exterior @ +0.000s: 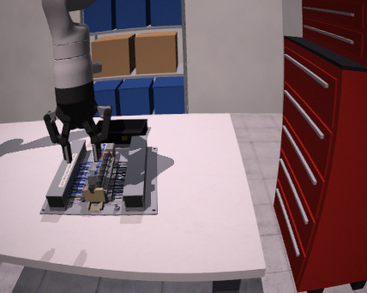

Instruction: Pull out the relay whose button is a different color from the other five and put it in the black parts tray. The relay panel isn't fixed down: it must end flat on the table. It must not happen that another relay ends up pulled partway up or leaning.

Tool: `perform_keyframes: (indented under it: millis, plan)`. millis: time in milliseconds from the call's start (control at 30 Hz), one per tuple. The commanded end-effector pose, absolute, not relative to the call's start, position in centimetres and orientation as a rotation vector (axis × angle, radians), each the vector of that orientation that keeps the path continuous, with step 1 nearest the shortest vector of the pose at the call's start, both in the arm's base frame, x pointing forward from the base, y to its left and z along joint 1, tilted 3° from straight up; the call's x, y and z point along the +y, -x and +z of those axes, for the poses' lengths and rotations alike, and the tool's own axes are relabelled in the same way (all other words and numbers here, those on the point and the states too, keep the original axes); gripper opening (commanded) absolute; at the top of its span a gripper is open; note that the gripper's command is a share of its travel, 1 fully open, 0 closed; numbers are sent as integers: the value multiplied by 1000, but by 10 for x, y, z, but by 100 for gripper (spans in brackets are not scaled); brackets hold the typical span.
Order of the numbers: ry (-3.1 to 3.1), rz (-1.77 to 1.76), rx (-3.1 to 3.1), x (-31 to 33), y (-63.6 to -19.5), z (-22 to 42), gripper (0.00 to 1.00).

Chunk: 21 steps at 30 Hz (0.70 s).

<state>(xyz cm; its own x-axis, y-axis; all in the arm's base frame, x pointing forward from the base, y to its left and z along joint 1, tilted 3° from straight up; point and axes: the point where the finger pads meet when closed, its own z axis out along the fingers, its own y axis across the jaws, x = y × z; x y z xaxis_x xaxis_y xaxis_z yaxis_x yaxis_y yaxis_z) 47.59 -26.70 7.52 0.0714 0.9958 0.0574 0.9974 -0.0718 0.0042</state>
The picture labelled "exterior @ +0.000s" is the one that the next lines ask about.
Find grey relay panel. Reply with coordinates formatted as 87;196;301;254
39;135;158;215

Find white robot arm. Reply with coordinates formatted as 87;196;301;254
41;0;102;88

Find black parts tray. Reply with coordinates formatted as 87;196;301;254
96;119;147;144

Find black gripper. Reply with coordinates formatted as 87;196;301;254
44;80;112;164

